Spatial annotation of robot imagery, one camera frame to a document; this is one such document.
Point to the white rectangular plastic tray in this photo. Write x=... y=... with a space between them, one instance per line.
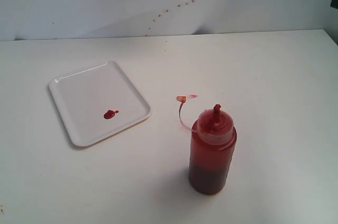
x=82 y=97

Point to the red sauce blob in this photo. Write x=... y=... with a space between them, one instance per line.
x=110 y=114

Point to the red sauce squeeze bottle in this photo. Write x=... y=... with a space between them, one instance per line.
x=213 y=140

